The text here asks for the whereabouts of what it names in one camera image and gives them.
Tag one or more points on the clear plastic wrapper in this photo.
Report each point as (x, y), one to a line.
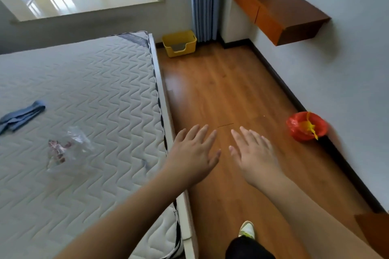
(70, 149)

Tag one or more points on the white quilted mattress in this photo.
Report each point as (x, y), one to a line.
(85, 101)

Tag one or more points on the blue cloth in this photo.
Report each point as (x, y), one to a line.
(21, 116)

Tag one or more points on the dark baseboard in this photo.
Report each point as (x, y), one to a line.
(334, 152)

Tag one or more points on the person's left hand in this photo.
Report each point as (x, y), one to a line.
(191, 158)

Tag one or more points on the person's left forearm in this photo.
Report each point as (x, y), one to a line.
(121, 225)

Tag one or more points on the yellow litter box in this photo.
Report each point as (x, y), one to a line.
(179, 51)

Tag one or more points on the red-lined trash bin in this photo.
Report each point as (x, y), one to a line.
(294, 131)

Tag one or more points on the black trousers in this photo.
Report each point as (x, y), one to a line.
(249, 249)

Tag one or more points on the blue pleated curtain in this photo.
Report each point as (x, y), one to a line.
(205, 0)

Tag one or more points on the person's right hand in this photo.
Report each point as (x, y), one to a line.
(256, 158)

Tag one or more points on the person's right white-green shoe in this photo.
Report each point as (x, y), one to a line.
(246, 230)

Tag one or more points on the person's right forearm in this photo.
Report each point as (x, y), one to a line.
(313, 225)

